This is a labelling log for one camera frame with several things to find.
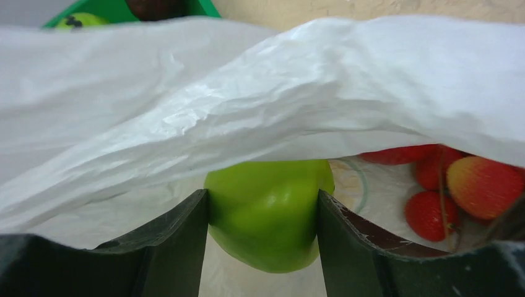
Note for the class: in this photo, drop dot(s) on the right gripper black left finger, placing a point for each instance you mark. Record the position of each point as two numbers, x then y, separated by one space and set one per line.
164 257

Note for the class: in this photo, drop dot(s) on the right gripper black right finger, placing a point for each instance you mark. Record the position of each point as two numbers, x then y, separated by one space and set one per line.
360 258

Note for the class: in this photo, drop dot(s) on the fake green apple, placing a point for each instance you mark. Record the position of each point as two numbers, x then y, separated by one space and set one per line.
264 213

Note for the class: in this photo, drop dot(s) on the white plastic bag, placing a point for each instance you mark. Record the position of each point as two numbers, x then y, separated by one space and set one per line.
105 129

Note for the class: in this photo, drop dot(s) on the fake red strawberry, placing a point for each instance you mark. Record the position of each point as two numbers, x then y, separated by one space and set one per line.
424 216

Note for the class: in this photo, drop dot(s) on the fake red cherry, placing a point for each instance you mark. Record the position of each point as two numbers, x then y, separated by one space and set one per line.
430 169

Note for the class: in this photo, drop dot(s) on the fake red yellow peach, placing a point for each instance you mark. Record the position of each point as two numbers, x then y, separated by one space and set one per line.
484 188

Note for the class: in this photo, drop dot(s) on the fake dark red fruit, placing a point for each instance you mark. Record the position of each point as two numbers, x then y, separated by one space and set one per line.
155 10

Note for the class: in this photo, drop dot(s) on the fake green cracked fruit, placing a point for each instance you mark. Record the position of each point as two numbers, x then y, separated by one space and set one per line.
81 20

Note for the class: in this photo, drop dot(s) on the green plastic tray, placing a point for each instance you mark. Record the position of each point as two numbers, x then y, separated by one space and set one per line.
118 11

